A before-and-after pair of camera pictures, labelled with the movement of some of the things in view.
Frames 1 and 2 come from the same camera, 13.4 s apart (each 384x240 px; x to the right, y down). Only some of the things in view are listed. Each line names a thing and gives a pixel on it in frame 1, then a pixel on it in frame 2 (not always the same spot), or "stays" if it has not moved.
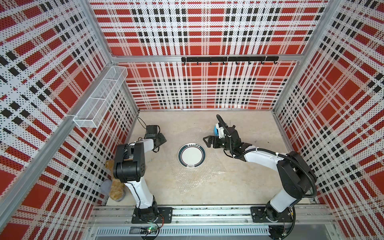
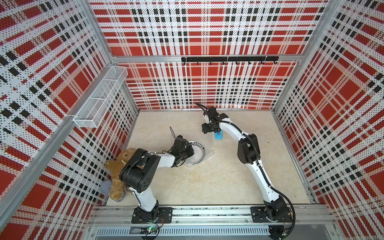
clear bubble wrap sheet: [188, 179] → [203, 147]
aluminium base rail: [211, 222] stays
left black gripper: [163, 139] → [190, 152]
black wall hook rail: [236, 59] stays
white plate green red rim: [191, 155] stays
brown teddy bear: [117, 189] stays
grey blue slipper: [105, 188] stays
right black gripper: [211, 137] → [205, 128]
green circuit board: [149, 230] stays
